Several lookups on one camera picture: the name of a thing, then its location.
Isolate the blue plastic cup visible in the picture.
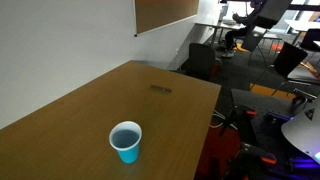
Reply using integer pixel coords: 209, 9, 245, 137
109, 121, 142, 164

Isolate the black chair right edge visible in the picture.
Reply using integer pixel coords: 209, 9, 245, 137
300, 29, 320, 52

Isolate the white background desk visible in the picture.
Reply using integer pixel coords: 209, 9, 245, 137
195, 18, 242, 47

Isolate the black office chair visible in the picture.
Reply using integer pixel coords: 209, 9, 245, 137
186, 43, 216, 81

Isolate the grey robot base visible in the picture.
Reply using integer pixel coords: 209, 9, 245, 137
281, 108, 320, 164

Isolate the black perforated robot table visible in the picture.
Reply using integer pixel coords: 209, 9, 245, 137
231, 89, 320, 180

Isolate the seated person in black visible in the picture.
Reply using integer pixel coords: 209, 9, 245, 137
222, 0, 263, 58

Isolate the black tilted chair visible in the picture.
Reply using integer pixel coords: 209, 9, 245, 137
270, 42, 308, 94

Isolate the cork notice board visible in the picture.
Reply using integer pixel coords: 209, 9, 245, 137
134, 0, 199, 34

